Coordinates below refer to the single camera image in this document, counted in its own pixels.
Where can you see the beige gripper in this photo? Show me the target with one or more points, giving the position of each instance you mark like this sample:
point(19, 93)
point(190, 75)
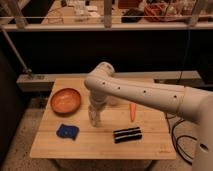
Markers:
point(95, 113)

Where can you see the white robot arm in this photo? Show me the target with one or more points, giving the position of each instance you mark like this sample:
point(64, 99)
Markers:
point(188, 103)

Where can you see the translucent plastic cup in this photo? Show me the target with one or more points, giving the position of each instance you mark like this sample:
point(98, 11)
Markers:
point(113, 101)

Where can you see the orange bowl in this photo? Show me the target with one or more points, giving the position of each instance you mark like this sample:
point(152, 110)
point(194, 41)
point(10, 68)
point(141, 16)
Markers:
point(65, 101)

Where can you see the blue cloth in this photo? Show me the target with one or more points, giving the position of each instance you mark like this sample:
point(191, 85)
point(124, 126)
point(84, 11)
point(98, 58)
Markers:
point(67, 131)

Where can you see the orange carrot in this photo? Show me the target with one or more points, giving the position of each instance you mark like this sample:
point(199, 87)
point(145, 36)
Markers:
point(132, 111)

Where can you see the wooden table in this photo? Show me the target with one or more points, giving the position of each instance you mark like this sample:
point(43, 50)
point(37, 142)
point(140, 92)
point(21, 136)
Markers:
point(97, 142)

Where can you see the black white striped cloth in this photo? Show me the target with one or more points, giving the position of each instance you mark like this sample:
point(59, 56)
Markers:
point(125, 135)

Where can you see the grey base ledge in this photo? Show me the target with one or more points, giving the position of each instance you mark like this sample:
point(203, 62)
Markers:
point(44, 82)

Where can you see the metal diagonal pole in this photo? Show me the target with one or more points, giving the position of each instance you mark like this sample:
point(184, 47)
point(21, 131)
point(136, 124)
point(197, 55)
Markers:
point(26, 69)

